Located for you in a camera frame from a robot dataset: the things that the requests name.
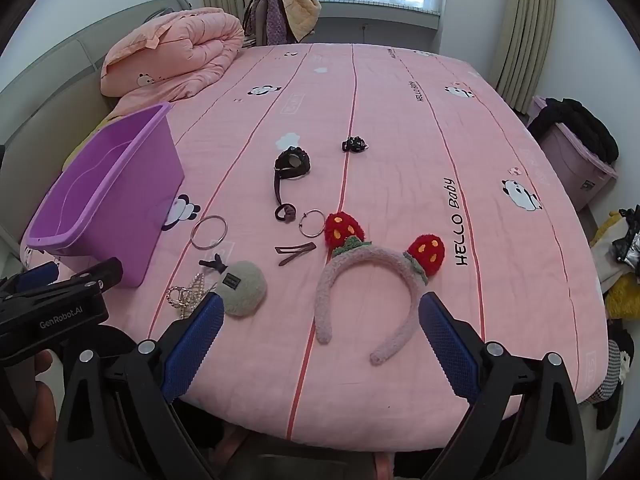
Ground yellow plush toy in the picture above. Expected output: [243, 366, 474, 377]
[590, 205, 640, 321]

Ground shiny black jacket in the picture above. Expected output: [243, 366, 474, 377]
[612, 220, 640, 272]

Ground person's left hand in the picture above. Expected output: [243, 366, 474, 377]
[0, 350, 57, 480]

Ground folded pink quilt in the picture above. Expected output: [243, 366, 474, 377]
[100, 7, 246, 111]

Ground black wrist watch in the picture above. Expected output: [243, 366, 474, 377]
[273, 146, 312, 206]

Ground black fuzzy garment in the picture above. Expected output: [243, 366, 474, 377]
[527, 99, 620, 163]

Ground purple storage box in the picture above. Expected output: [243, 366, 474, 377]
[530, 96, 618, 211]

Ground purple plastic bin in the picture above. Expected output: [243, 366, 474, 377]
[25, 101, 186, 288]

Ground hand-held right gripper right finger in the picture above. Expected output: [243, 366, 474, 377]
[419, 291, 588, 480]

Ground beige quilted jacket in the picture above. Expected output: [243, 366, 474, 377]
[267, 0, 322, 43]

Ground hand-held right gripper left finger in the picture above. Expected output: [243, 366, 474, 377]
[55, 291, 226, 480]

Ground grey fluffy pompom clip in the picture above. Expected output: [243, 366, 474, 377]
[199, 254, 268, 318]

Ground dark chair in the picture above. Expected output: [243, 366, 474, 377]
[242, 0, 271, 48]

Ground plain silver bangle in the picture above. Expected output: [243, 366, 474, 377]
[190, 215, 229, 250]

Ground pink strawberry headband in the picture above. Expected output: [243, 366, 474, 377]
[314, 211, 447, 367]

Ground grey padded headboard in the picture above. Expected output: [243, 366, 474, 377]
[0, 0, 188, 161]

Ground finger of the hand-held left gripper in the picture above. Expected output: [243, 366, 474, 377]
[0, 260, 62, 301]
[65, 257, 124, 292]

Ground pink panda bed sheet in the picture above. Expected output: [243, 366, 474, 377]
[20, 42, 608, 448]

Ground yellow pillow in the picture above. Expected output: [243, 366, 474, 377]
[62, 110, 121, 171]

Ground brown hair clip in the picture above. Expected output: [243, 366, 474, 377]
[274, 241, 317, 267]

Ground checkered garment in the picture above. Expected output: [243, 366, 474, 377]
[585, 330, 636, 431]

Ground silver bangle with beads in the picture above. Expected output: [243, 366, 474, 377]
[299, 208, 327, 237]

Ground purple knitted garment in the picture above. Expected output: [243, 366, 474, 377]
[255, 0, 292, 46]

